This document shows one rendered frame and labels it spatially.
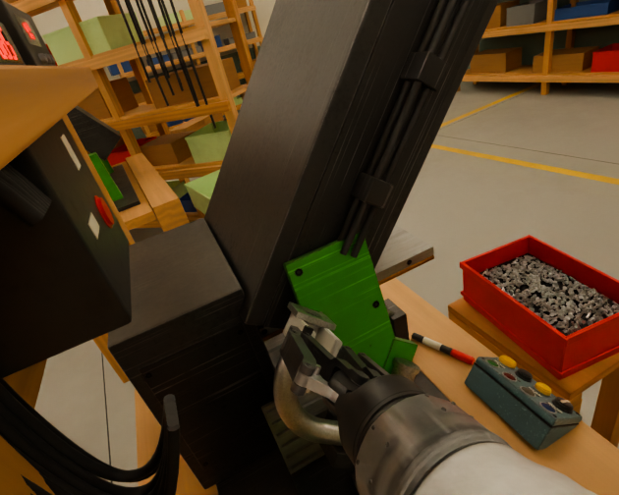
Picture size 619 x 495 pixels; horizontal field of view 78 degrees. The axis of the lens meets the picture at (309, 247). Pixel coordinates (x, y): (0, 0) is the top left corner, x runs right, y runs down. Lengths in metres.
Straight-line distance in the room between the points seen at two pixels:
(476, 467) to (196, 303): 0.40
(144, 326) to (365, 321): 0.29
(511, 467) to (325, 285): 0.33
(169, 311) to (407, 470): 0.38
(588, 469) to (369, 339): 0.36
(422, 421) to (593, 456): 0.52
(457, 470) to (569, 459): 0.52
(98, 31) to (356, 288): 3.24
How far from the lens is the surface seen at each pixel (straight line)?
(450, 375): 0.81
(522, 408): 0.73
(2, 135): 0.21
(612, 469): 0.75
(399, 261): 0.69
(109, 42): 3.54
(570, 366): 0.95
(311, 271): 0.49
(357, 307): 0.53
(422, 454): 0.24
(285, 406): 0.51
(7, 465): 0.37
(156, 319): 0.54
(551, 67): 6.20
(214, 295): 0.54
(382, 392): 0.30
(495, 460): 0.24
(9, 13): 0.59
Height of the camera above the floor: 1.52
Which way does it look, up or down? 30 degrees down
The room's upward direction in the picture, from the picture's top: 15 degrees counter-clockwise
